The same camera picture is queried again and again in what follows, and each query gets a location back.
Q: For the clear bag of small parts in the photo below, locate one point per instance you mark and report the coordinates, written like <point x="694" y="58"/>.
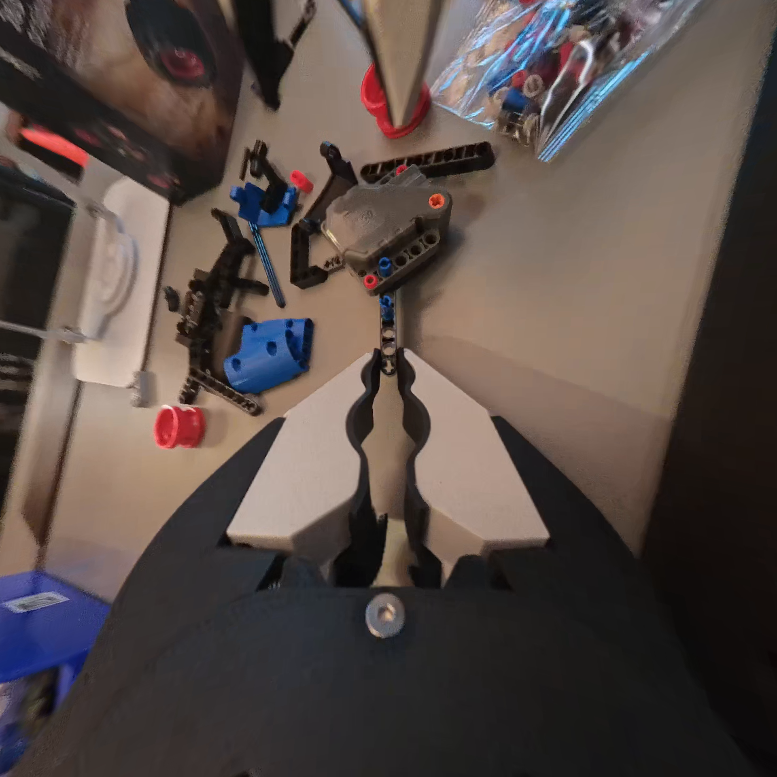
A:
<point x="558" y="60"/>

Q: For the light grey angled beam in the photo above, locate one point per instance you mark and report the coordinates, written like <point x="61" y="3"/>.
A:
<point x="143" y="388"/>

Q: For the blue plastic bin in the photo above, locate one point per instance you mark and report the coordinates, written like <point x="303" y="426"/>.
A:
<point x="42" y="631"/>

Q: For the crinkled clear bag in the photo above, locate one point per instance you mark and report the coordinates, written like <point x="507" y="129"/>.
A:
<point x="24" y="710"/>

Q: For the black crank connector piece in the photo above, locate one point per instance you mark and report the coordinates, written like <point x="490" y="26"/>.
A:
<point x="267" y="176"/>

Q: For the printed toy set box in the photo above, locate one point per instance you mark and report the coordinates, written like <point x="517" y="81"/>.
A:
<point x="91" y="79"/>

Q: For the blue curved toy panel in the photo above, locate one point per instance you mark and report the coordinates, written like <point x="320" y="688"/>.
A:
<point x="285" y="337"/>
<point x="261" y="370"/>

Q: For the blue friction pin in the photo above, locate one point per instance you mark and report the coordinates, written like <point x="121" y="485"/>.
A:
<point x="384" y="263"/>

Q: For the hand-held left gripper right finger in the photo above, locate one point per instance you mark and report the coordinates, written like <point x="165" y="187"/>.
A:
<point x="473" y="485"/>

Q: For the black curved toy shell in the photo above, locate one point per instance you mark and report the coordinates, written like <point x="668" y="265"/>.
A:
<point x="230" y="340"/>

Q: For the black L-shaped beam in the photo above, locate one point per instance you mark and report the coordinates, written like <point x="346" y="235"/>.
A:
<point x="300" y="267"/>

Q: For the dark perforated panel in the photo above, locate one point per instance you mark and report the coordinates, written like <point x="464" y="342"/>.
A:
<point x="716" y="364"/>

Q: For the red wheel hub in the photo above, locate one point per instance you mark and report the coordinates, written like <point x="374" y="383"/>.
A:
<point x="394" y="124"/>
<point x="179" y="427"/>

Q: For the grey desk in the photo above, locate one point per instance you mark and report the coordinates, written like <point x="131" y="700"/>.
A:
<point x="546" y="273"/>

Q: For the black beam frame assembly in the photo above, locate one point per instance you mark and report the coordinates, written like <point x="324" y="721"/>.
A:
<point x="212" y="291"/>

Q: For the black rectangular panel piece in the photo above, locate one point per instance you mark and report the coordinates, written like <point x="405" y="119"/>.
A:
<point x="337" y="182"/>

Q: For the small black connector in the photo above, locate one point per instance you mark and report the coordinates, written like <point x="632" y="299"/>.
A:
<point x="171" y="298"/>

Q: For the grey toy motor block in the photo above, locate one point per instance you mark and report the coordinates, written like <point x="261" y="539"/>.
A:
<point x="376" y="224"/>

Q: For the straight black beam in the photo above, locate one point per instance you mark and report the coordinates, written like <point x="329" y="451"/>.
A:
<point x="461" y="159"/>

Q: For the black bent beam blue pin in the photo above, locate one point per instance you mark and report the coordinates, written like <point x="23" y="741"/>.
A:
<point x="388" y="340"/>

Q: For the small red bush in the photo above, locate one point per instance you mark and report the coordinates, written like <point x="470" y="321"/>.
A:
<point x="302" y="181"/>

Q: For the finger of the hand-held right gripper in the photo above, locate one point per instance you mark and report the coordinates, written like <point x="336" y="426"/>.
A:
<point x="403" y="48"/>

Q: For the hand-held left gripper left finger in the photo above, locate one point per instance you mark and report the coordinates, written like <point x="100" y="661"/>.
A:
<point x="297" y="485"/>

